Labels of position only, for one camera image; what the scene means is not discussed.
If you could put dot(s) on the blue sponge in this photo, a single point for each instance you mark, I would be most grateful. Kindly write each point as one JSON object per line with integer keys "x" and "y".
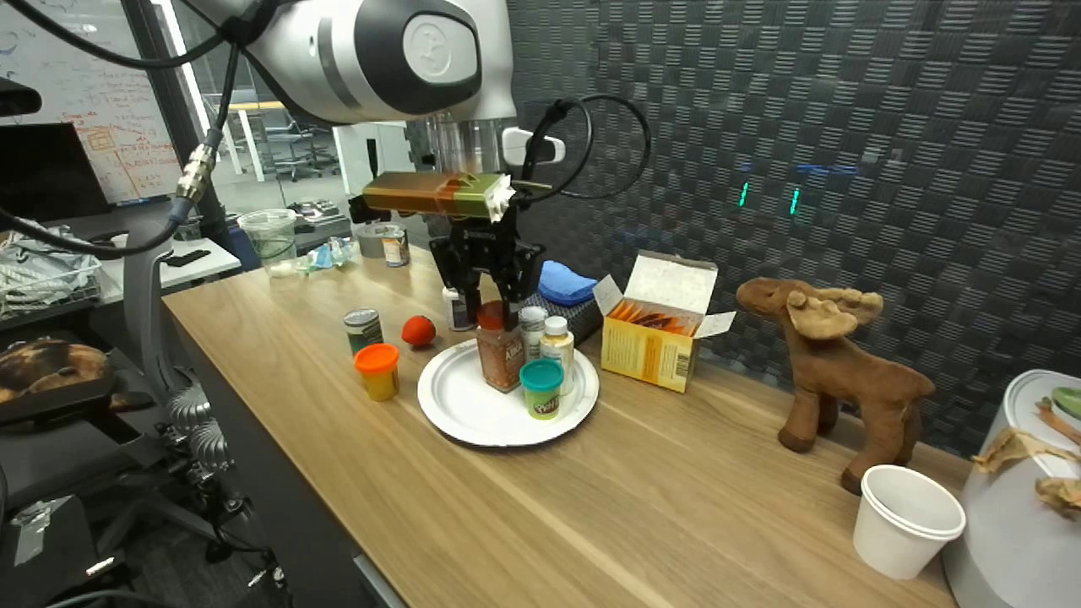
{"x": 564, "y": 280}

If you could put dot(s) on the orange ball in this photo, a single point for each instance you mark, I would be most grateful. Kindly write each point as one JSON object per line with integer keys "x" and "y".
{"x": 415, "y": 331}

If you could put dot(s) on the brown patterned cushion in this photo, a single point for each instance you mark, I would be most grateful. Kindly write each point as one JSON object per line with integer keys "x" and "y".
{"x": 44, "y": 365}

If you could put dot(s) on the white paper cup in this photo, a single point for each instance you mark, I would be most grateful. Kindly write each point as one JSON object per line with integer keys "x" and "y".
{"x": 904, "y": 525}

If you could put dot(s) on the clear plastic tub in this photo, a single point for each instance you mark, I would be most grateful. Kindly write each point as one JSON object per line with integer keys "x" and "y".
{"x": 272, "y": 235}

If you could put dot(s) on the grey crumpled cloth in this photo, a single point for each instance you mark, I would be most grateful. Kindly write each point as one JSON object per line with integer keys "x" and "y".
{"x": 44, "y": 273}

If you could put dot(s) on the white plastic bucket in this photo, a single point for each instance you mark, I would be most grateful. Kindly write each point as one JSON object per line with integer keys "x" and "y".
{"x": 1015, "y": 526}

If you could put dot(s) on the orange-lidded yellow dough tub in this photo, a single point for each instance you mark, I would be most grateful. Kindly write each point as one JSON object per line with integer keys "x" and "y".
{"x": 375, "y": 373}

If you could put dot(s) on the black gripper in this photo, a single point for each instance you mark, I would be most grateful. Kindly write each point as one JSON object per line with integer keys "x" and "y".
{"x": 488, "y": 250}

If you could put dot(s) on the white-capped blue-label bottle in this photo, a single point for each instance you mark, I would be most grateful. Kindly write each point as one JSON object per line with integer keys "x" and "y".
{"x": 530, "y": 329}

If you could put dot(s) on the brown plush moose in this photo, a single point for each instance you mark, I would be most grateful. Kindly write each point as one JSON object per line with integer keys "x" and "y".
{"x": 839, "y": 377}

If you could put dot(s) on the dark grey block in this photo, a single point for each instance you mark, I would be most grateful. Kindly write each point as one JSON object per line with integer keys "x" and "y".
{"x": 586, "y": 323}

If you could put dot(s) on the teal-lidded yellow dough tub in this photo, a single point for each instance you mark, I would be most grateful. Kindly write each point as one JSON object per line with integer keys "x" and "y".
{"x": 540, "y": 385}

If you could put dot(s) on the white-label tin can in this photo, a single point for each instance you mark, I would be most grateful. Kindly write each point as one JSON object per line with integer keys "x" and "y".
{"x": 391, "y": 245}

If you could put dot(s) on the open yellow cardboard box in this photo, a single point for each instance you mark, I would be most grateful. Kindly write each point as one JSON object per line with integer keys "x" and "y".
{"x": 661, "y": 337}

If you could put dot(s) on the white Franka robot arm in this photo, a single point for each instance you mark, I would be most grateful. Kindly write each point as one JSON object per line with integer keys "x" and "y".
{"x": 382, "y": 52}

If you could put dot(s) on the white paper plate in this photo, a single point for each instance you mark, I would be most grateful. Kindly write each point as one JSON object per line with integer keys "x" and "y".
{"x": 473, "y": 405}

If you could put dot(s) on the orange-capped brown spice bottle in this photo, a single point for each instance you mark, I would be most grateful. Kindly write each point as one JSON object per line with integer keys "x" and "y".
{"x": 497, "y": 359}

